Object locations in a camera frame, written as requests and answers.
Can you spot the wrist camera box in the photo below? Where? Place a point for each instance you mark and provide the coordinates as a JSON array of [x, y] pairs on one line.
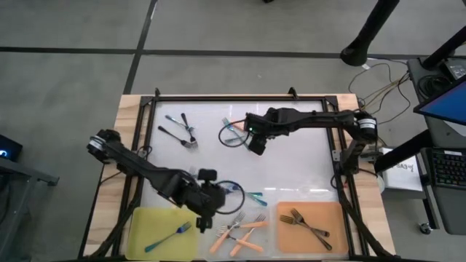
[[258, 145], [207, 175]]

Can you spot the yellow plastic tray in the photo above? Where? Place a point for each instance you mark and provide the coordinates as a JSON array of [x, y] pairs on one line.
[[153, 225]]

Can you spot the black monitor stand pole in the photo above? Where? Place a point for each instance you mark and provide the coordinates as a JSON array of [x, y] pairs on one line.
[[448, 45]]

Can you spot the white table mat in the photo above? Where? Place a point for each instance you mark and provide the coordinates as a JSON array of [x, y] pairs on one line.
[[291, 163]]

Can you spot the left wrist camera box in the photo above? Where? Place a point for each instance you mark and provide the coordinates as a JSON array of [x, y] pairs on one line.
[[207, 175]]

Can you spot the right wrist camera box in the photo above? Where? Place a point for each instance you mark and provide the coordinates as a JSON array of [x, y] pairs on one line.
[[258, 145]]

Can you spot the white printed paper box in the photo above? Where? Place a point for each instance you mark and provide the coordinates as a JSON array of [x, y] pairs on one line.
[[400, 178]]

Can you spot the iridescent rainbow fork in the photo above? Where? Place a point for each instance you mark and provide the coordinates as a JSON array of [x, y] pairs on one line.
[[233, 139], [262, 202], [171, 119], [256, 194], [228, 125], [183, 228]]

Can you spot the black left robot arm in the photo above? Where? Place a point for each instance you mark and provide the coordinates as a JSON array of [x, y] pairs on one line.
[[145, 169]]

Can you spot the clear plastic tray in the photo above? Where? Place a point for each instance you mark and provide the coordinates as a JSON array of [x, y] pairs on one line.
[[218, 218]]

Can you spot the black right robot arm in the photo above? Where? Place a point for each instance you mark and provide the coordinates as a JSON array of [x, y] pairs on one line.
[[327, 118]]

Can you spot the orange plastic tray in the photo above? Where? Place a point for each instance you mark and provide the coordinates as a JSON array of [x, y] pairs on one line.
[[327, 218]]

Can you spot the black stand strut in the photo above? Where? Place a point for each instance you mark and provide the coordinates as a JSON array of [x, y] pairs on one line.
[[404, 153]]

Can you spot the black table frame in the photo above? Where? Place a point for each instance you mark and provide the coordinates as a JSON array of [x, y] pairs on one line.
[[236, 98]]

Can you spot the black caster wheel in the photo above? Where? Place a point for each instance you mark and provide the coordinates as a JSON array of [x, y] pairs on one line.
[[425, 229]]

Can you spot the black computer keyboard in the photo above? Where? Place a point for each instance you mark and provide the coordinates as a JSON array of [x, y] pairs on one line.
[[449, 169]]

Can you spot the grey equipment cart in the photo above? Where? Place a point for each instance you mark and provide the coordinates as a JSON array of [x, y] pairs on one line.
[[451, 211]]

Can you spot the grey metal stand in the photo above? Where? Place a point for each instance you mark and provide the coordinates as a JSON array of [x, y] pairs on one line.
[[22, 171]]

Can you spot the computer monitor blue screen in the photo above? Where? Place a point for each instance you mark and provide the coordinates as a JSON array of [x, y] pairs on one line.
[[448, 105]]

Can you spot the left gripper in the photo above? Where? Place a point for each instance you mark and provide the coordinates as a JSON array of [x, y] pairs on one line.
[[204, 200]]

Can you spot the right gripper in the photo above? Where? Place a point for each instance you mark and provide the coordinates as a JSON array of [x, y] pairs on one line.
[[269, 122]]

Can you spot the black floor pole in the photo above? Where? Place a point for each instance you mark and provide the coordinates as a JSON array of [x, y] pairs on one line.
[[367, 29]]

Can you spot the black power adapter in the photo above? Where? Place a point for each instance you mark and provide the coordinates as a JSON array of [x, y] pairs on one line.
[[455, 69]]

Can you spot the black frame clamp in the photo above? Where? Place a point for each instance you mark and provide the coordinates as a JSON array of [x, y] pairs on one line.
[[157, 91], [293, 92]]

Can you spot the black device blue light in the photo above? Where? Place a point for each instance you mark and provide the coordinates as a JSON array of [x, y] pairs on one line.
[[11, 147]]

